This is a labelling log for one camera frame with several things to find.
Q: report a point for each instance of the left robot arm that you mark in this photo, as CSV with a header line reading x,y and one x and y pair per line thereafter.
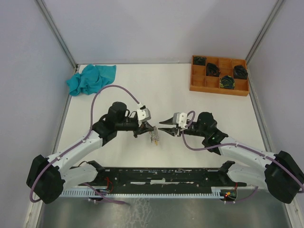
x,y
49,176

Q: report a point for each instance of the aluminium corner post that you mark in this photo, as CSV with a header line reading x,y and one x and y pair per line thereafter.
x,y
53,27
265,28

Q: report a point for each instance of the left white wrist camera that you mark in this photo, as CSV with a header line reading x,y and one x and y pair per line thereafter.
x,y
143,113

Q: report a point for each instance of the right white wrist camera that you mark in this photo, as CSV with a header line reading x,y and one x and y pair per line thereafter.
x,y
180,119

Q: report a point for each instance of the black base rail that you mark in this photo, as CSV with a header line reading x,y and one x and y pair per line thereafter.
x,y
163,180

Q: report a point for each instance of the white cable duct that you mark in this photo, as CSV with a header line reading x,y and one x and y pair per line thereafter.
x,y
86,192

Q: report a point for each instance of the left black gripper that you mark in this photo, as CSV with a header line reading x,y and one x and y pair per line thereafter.
x,y
145,127

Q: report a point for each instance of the teal cloth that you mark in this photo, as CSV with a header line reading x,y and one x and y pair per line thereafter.
x,y
91,79

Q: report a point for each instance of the left aluminium corner post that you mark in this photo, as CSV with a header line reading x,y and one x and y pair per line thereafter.
x,y
53,27

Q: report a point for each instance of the wooden compartment tray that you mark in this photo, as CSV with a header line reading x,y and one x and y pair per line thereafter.
x,y
199,82

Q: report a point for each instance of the dark rolled sock right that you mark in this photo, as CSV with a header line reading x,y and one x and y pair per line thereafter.
x,y
240,72

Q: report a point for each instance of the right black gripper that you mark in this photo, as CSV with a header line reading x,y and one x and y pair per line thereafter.
x,y
173,131

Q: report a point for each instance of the right aluminium corner post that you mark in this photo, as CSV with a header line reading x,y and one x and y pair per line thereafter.
x,y
265,28

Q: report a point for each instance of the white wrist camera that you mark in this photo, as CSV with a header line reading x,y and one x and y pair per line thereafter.
x,y
180,119
143,113

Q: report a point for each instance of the dark rolled sock top-left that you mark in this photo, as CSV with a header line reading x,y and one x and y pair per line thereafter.
x,y
199,60

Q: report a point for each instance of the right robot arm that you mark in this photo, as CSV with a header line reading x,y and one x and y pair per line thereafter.
x,y
276,172

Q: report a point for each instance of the dark rolled sock blue-yellow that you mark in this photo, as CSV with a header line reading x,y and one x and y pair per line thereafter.
x,y
227,82

